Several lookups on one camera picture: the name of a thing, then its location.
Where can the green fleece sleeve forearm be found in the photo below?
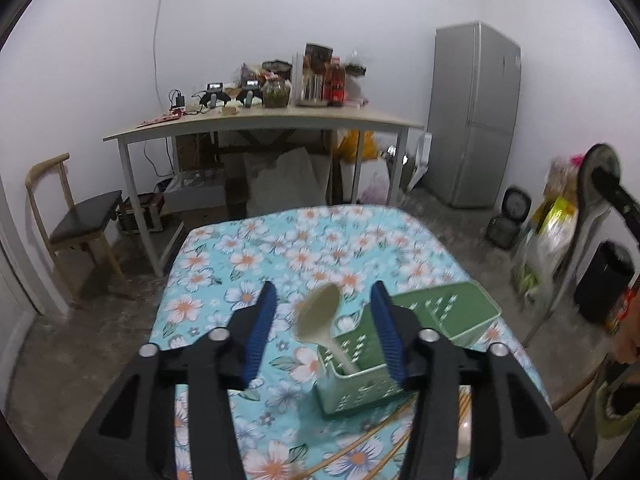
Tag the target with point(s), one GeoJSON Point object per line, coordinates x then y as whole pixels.
{"type": "Point", "coordinates": [616, 404]}

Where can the cream plastic spoon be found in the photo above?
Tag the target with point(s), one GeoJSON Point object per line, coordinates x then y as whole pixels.
{"type": "Point", "coordinates": [313, 323]}

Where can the grey refrigerator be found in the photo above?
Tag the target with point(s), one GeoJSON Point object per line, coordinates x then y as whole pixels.
{"type": "Point", "coordinates": [474, 104]}

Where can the long grey desk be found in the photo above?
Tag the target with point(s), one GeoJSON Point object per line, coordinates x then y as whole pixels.
{"type": "Point", "coordinates": [258, 118]}

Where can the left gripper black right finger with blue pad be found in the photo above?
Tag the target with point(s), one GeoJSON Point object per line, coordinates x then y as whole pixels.
{"type": "Point", "coordinates": [515, 434]}

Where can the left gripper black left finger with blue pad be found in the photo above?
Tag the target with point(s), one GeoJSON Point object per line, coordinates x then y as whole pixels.
{"type": "Point", "coordinates": [132, 432]}

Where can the black rice cooker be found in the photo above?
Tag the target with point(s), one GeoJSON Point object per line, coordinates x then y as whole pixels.
{"type": "Point", "coordinates": [503, 230]}

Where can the red bottles pack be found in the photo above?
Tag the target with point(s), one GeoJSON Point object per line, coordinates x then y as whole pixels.
{"type": "Point", "coordinates": [334, 83]}

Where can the green perforated utensil holder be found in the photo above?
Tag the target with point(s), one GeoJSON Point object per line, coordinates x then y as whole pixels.
{"type": "Point", "coordinates": [382, 341]}

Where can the glass jar with greens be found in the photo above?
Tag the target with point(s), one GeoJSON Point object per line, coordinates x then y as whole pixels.
{"type": "Point", "coordinates": [276, 92]}

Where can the wooden chopstick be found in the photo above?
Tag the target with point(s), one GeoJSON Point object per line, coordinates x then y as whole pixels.
{"type": "Point", "coordinates": [305, 474]}

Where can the yellow plastic bag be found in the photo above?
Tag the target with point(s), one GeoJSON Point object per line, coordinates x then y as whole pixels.
{"type": "Point", "coordinates": [357, 143]}

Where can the wooden chair black seat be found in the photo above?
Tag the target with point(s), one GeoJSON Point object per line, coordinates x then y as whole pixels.
{"type": "Point", "coordinates": [84, 222]}

